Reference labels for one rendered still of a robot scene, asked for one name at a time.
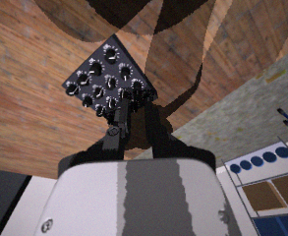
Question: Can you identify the black knob box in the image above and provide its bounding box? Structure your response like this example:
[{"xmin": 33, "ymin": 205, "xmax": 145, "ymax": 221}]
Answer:
[{"xmin": 62, "ymin": 33, "xmax": 158, "ymax": 125}]

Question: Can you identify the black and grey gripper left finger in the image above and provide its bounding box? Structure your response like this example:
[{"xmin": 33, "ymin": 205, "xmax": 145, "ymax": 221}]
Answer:
[{"xmin": 58, "ymin": 97, "xmax": 131, "ymax": 178}]

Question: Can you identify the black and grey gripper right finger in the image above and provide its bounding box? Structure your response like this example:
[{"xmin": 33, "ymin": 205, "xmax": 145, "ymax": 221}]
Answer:
[{"xmin": 144, "ymin": 96, "xmax": 216, "ymax": 174}]

